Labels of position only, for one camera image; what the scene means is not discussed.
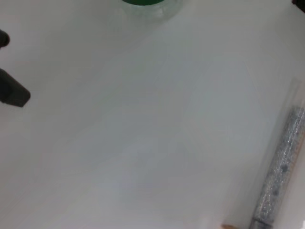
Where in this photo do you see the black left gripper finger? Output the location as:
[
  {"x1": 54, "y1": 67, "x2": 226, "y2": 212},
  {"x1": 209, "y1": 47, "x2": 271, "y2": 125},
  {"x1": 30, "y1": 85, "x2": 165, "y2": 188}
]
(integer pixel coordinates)
[
  {"x1": 0, "y1": 30, "x2": 10, "y2": 49},
  {"x1": 0, "y1": 68, "x2": 31, "y2": 108}
]

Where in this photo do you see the grey pen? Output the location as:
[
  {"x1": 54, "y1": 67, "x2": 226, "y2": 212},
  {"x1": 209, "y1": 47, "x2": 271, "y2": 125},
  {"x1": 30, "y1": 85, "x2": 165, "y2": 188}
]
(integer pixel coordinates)
[{"x1": 249, "y1": 106, "x2": 305, "y2": 229}]

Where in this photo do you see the clear green-label water bottle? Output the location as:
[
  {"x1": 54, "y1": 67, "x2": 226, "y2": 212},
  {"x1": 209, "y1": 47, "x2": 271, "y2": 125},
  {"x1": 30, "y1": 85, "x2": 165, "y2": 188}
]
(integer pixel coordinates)
[{"x1": 120, "y1": 0, "x2": 183, "y2": 23}]

